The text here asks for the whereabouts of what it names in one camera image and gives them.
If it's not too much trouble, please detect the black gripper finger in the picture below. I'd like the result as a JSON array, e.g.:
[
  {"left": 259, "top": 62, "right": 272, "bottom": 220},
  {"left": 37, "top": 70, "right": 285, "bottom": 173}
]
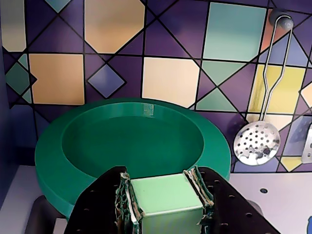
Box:
[
  {"left": 182, "top": 166, "right": 279, "bottom": 234},
  {"left": 64, "top": 166, "right": 145, "bottom": 234}
]

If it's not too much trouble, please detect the green lid with block handle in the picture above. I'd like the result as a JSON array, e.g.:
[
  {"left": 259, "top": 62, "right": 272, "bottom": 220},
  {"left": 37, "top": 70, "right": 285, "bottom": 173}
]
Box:
[{"left": 35, "top": 97, "right": 232, "bottom": 234}]

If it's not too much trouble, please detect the metal perforated skimmer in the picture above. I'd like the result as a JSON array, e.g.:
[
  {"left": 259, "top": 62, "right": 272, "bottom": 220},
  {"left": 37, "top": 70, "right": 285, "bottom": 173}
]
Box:
[{"left": 233, "top": 14, "right": 293, "bottom": 166}]

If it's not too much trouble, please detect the metal slotted spatula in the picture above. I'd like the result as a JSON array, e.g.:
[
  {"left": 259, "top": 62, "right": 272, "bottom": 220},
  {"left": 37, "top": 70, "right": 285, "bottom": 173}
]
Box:
[{"left": 301, "top": 121, "right": 312, "bottom": 165}]

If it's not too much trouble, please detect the grey wall hook peg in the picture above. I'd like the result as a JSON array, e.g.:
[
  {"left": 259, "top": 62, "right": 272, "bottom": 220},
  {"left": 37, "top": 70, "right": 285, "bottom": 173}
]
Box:
[{"left": 269, "top": 8, "right": 294, "bottom": 31}]

